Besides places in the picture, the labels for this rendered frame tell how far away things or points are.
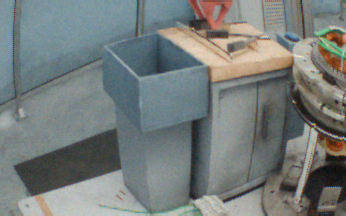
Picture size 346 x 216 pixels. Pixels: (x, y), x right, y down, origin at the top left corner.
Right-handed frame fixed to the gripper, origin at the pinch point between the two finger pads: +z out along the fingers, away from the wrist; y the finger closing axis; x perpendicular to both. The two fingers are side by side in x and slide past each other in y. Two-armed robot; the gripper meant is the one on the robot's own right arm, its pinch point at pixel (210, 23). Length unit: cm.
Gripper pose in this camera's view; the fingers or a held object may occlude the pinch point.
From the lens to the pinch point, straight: 99.8
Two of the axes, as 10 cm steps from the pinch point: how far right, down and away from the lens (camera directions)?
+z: 0.1, 8.8, 4.8
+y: 4.7, 4.2, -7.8
